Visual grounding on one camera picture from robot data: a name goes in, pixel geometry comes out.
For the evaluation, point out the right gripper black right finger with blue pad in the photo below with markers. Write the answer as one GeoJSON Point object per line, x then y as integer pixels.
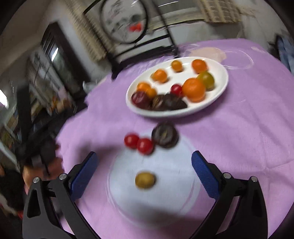
{"type": "Point", "coordinates": [250, 216]}

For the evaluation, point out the small orange tomato back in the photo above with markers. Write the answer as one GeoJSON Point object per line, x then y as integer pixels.
{"type": "Point", "coordinates": [151, 93]}

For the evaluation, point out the green-yellow tomato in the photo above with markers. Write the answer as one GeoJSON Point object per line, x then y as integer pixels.
{"type": "Point", "coordinates": [207, 79]}

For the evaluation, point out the yellow-orange tomato right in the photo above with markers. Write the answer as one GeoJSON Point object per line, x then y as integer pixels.
{"type": "Point", "coordinates": [176, 66]}

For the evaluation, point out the dark passion fruit back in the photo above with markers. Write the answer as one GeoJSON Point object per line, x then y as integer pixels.
{"type": "Point", "coordinates": [173, 102]}

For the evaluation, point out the blue cloth on chair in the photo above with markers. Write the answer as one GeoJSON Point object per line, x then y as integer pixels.
{"type": "Point", "coordinates": [286, 52]}

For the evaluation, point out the dark red plum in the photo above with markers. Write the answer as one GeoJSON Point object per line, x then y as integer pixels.
{"type": "Point", "coordinates": [140, 100]}

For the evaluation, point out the large dark passion fruit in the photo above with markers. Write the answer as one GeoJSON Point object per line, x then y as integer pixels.
{"type": "Point", "coordinates": [165, 135]}

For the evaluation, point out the dark brown passion fruit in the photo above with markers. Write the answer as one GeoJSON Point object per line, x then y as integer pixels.
{"type": "Point", "coordinates": [158, 103]}

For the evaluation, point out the large orange mandarin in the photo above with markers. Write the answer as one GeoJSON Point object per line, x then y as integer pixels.
{"type": "Point", "coordinates": [194, 90]}

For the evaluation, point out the small green-yellow longan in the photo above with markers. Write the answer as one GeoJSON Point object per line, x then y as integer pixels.
{"type": "Point", "coordinates": [145, 180]}

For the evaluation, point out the bookshelf with books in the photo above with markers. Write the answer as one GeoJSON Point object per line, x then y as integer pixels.
{"type": "Point", "coordinates": [9, 121]}

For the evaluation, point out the small red cherry tomato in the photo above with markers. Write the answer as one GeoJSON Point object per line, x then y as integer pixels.
{"type": "Point", "coordinates": [131, 140]}

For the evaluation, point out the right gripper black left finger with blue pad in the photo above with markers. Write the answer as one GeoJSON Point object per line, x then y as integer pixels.
{"type": "Point", "coordinates": [40, 219]}

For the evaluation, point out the beige checked curtain right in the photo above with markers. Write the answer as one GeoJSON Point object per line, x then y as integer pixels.
{"type": "Point", "coordinates": [219, 11]}

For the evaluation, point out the small orange tomato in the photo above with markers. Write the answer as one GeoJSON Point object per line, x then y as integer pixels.
{"type": "Point", "coordinates": [143, 86]}
{"type": "Point", "coordinates": [151, 93]}

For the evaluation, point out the beige checked curtain left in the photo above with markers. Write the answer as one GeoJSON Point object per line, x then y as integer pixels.
{"type": "Point", "coordinates": [88, 30]}

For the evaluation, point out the black framed round painting screen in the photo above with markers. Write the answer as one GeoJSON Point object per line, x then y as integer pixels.
{"type": "Point", "coordinates": [127, 22]}

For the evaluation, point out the person's left hand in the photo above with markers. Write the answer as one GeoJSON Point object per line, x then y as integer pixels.
{"type": "Point", "coordinates": [55, 168]}

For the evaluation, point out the beige checked curtain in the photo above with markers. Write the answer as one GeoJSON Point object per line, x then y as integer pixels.
{"type": "Point", "coordinates": [219, 11]}
{"type": "Point", "coordinates": [88, 30]}

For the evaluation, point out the white oval plate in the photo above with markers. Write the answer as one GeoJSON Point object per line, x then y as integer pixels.
{"type": "Point", "coordinates": [217, 70]}

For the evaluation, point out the dark wooden framed cabinet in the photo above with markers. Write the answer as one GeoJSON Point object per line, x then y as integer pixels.
{"type": "Point", "coordinates": [64, 61]}

